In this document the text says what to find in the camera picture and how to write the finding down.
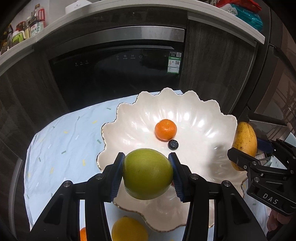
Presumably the yellow brown mango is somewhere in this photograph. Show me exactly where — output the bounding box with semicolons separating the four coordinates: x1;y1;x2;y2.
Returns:
232;121;257;157

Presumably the large orange mandarin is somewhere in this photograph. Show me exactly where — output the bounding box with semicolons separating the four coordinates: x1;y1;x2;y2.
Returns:
80;227;87;241

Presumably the yellow lemon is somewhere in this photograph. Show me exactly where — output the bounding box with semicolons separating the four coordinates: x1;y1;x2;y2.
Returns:
111;216;149;241

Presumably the blueberry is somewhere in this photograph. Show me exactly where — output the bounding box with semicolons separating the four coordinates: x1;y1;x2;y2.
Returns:
168;139;179;151

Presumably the small orange mandarin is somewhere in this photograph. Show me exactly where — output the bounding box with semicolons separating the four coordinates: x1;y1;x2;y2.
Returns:
154;119;177;141

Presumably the green apple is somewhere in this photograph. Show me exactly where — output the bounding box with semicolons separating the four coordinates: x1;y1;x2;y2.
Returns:
122;148;173;200

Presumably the right hand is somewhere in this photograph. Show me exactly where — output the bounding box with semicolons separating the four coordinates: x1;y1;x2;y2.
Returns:
267;210;292;232

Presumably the white scalloped bowl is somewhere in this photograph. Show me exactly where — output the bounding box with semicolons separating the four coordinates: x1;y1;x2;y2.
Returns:
96;87;248;233

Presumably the red snack bag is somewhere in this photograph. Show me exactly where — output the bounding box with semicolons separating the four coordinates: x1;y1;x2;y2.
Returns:
216;0;262;13

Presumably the black built-in dishwasher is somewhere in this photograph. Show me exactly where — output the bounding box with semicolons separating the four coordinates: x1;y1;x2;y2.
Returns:
47;26;186;111

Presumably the green lid jar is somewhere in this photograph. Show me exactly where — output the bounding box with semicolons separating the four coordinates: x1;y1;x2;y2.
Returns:
12;30;26;47

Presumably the soy sauce bottle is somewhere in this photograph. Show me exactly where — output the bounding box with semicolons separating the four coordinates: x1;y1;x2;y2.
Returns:
29;4;46;37

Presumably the white countertop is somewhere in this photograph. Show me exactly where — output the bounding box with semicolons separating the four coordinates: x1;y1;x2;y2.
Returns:
1;1;265;74

